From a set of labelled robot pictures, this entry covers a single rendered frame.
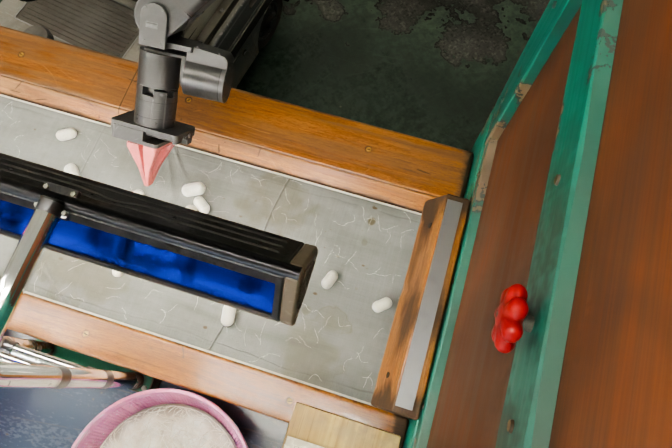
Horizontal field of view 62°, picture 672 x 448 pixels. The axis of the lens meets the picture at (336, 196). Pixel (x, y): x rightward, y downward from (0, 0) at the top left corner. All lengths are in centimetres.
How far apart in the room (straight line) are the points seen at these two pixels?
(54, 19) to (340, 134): 87
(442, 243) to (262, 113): 38
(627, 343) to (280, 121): 74
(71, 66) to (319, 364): 65
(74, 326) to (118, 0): 87
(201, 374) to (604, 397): 65
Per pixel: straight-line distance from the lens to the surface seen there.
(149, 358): 87
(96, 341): 90
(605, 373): 29
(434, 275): 75
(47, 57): 111
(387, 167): 89
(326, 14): 200
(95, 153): 102
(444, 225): 77
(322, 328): 86
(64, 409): 101
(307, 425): 82
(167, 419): 89
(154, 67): 81
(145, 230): 53
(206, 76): 79
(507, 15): 207
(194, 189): 91
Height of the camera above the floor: 159
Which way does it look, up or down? 71 degrees down
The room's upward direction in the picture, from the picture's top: 3 degrees counter-clockwise
